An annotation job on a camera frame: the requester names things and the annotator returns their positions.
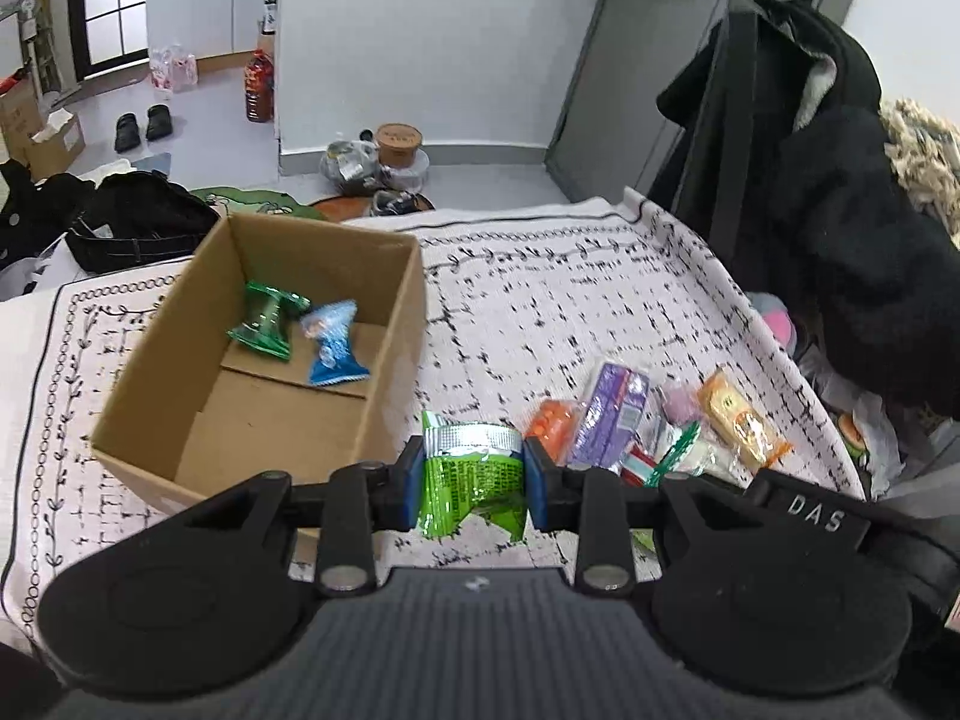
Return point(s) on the pink snack packet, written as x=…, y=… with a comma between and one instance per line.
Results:
x=681, y=405

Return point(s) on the black cloth pile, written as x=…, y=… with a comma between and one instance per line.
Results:
x=37, y=210

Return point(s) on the pink plush toy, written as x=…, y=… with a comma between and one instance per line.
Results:
x=776, y=319

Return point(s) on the clear plastic container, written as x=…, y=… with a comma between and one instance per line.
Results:
x=416, y=172

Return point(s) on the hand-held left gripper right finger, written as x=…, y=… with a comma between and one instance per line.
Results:
x=535, y=487

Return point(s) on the white black printed blanket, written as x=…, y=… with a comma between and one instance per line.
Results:
x=562, y=300

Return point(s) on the yellow orange snack packet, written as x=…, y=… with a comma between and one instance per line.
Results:
x=739, y=416

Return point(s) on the lime green snack packet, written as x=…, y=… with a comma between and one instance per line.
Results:
x=469, y=480

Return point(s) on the black bag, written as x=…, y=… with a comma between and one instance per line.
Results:
x=142, y=221

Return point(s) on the dark grey door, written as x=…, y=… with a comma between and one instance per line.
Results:
x=660, y=52

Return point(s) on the white cabinet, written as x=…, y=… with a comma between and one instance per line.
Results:
x=195, y=7

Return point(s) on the burger plush toy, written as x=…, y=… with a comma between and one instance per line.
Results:
x=855, y=435

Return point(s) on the dark shoe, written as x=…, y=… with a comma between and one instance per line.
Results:
x=397, y=202

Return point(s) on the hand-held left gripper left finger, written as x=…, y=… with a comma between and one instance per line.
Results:
x=411, y=487

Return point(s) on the black fleece coat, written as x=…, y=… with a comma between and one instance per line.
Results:
x=855, y=202

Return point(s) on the purple snack packet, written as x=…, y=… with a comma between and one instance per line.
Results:
x=611, y=416

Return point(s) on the white spray bottle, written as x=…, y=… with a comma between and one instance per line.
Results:
x=268, y=11

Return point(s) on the small cardboard box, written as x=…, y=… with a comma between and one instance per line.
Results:
x=56, y=144

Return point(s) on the brown round mat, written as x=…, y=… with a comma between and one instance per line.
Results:
x=334, y=206

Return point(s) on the red white snack packet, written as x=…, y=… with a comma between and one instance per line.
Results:
x=639, y=463

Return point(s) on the large cardboard box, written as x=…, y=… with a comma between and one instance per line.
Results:
x=19, y=120

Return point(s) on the clear plastic bag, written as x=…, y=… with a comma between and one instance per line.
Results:
x=349, y=165

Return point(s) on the white plastic bag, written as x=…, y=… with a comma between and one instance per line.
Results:
x=881, y=427

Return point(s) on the dark green candy packet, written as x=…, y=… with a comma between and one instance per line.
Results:
x=264, y=322

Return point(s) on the white green snack packet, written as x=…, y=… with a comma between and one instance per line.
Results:
x=694, y=454

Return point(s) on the pink plastic bag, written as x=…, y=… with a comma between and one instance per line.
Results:
x=174, y=69

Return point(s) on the green floor mat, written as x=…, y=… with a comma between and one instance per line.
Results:
x=255, y=201

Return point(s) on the black slipper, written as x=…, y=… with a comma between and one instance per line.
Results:
x=159, y=122
x=126, y=133

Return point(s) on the blue candy packet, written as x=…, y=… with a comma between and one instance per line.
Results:
x=334, y=349

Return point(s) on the wooden lid container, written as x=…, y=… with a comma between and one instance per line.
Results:
x=398, y=144

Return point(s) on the black hanging jacket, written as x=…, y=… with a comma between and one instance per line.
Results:
x=720, y=127

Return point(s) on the black framed glass door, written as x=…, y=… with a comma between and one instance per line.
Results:
x=112, y=7

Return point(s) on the beige shaggy cloth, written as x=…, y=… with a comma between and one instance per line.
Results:
x=926, y=150

